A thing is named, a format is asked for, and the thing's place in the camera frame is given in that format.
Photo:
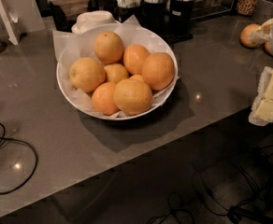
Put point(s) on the black cup holder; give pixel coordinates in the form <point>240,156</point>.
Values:
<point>124,13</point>
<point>154,16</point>
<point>180,15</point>

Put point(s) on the jar of nuts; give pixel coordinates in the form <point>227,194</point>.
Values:
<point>246,7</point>

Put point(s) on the black cup holder left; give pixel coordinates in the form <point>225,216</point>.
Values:
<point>124,13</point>

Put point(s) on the white paper liner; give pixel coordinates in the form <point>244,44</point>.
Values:
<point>66,44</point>

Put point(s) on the black cup holder right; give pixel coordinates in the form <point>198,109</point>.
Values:
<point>180,15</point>

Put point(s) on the white sign stand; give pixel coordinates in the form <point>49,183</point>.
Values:
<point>10,21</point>

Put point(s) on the small hidden orange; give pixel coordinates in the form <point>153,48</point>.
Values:
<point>137,77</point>

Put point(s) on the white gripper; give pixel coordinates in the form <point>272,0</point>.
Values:
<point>262,109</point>

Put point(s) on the front large orange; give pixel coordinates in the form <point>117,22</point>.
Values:
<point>132,96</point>

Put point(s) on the black cup holder middle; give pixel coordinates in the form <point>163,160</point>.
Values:
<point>154,16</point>

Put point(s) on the small centre orange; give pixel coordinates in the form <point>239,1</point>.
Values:
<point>116,72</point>

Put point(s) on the white bowl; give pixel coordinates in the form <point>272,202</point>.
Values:
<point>80,104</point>

